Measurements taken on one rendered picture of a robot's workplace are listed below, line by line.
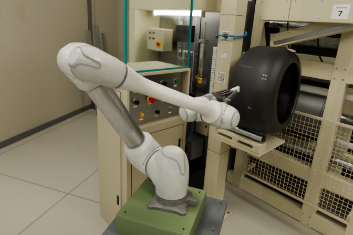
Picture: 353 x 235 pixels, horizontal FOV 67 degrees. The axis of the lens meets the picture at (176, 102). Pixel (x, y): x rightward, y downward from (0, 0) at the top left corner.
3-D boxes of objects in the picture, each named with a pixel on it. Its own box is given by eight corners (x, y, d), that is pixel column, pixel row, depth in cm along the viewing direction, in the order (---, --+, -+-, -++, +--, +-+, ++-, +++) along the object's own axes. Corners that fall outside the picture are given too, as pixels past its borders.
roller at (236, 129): (224, 121, 198) (220, 127, 197) (221, 119, 194) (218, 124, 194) (267, 137, 174) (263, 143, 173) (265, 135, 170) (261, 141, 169)
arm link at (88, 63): (132, 60, 94) (113, 55, 104) (86, 38, 82) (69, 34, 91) (118, 95, 94) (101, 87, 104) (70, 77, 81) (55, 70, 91)
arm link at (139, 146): (154, 185, 135) (131, 167, 151) (175, 161, 141) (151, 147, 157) (59, 61, 90) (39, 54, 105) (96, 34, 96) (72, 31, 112)
